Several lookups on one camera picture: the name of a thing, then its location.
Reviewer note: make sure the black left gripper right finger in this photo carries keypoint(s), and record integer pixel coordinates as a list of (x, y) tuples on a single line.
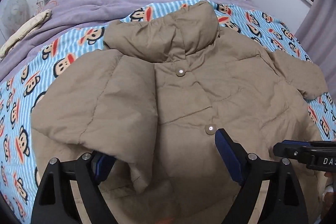
[(284, 202)]

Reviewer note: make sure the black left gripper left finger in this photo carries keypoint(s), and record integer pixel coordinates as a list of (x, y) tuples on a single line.
[(55, 202)]

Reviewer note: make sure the khaki puffer jacket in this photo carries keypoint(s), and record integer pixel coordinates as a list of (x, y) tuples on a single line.
[(154, 97)]

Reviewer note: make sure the right hand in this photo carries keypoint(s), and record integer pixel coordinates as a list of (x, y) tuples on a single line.
[(328, 198)]

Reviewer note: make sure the blue striped monkey blanket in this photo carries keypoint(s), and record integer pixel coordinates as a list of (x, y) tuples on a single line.
[(21, 92)]

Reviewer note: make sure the grey curtain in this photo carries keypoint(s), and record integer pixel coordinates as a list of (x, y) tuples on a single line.
[(317, 35)]

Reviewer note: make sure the cream folded cloth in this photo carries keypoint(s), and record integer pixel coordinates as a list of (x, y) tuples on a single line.
[(30, 26)]

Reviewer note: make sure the purple fleece duvet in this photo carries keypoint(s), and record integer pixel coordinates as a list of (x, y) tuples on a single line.
[(67, 14)]

